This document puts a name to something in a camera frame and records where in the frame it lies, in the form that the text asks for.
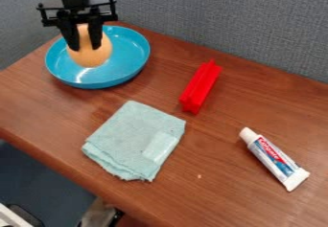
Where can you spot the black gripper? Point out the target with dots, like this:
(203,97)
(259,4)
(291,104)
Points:
(76,12)

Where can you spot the red plastic block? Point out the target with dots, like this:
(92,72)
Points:
(200,86)

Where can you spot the blue plate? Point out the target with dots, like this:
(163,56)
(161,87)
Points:
(124,65)

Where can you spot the light green folded cloth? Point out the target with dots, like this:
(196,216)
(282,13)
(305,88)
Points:
(133,142)

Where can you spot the white toothpaste tube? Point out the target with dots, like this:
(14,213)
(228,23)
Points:
(277,161)

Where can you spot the grey object under table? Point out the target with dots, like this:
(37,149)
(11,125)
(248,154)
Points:
(101,215)

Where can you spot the yellow foam ball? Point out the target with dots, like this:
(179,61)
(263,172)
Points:
(88,57)

